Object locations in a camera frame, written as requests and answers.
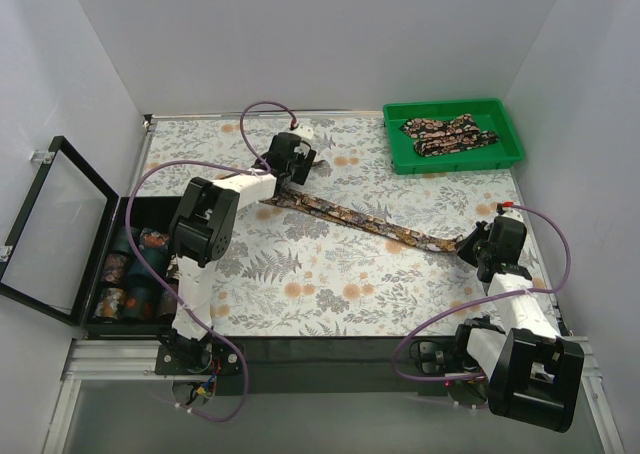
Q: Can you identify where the black display box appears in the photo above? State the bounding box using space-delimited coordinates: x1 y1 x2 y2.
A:
1 136 179 336

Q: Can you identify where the green plastic tray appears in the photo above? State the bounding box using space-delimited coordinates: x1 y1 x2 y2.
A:
383 98 524 174

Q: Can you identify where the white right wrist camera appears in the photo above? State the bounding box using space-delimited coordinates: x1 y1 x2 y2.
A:
501 209 524 223

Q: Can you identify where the floral patterned table mat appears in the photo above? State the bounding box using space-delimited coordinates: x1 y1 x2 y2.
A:
134 115 567 338

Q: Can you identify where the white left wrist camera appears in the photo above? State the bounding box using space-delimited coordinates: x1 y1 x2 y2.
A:
291 124 314 142

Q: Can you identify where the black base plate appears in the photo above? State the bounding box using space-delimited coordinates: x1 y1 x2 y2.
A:
154 337 511 400

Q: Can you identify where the orange dot rolled tie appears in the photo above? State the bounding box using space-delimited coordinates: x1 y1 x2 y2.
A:
121 286 154 321

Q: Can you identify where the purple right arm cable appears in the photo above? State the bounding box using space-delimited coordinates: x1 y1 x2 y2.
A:
392 202 573 386

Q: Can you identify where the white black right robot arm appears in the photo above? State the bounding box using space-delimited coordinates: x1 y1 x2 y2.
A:
452 210 584 433

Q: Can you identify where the aluminium frame rail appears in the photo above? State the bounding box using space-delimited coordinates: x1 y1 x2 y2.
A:
45 340 624 453

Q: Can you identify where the floral tie in tray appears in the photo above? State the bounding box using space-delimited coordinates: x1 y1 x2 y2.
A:
400 113 499 157

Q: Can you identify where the white floral rolled tie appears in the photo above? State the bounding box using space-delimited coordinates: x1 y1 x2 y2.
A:
165 257 180 285

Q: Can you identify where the orange floral rolled tie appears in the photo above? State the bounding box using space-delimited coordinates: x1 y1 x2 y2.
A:
139 227 170 255

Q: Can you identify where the brown pattern rolled tie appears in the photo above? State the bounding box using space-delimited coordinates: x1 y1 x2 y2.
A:
155 289 177 323

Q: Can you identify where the cat print brown tie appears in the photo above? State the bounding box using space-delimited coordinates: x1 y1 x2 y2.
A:
263 169 462 253

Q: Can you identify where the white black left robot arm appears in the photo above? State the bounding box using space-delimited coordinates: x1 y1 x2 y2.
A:
166 126 316 374

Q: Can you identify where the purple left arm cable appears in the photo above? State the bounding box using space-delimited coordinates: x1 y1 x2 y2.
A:
125 101 301 422

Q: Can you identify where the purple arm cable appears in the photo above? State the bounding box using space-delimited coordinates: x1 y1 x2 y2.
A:
125 101 301 422
392 202 573 386

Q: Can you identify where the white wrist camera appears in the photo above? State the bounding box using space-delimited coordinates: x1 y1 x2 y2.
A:
291 124 314 142
501 209 524 223

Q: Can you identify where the hexagon pattern rolled tie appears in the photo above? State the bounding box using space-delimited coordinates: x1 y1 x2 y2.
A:
94 287 127 320

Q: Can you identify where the pink floral rolled tie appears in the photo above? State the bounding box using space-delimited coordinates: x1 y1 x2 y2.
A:
100 253 129 285

